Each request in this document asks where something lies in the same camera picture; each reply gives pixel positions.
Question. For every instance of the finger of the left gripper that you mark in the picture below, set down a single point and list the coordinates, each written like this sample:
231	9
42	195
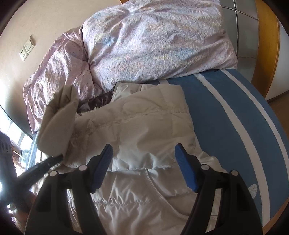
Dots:
32	175

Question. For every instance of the blue white striped bedsheet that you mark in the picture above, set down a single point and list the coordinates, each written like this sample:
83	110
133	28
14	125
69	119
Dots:
235	124

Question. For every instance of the white wall power socket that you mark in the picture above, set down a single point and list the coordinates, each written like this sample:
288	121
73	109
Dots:
23	54

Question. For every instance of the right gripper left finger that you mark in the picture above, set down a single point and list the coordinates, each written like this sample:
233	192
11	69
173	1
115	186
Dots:
50	211

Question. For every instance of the white light switch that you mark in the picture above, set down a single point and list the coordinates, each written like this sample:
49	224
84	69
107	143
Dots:
28	46

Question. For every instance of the pink floral duvet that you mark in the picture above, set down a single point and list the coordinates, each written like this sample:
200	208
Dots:
137	41

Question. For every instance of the window with frame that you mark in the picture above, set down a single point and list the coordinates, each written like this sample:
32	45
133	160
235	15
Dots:
20	141

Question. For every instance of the beige puffer down jacket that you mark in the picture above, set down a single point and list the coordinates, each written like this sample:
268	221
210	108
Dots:
143	191

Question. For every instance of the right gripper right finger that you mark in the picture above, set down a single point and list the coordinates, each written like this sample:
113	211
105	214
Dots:
237	212

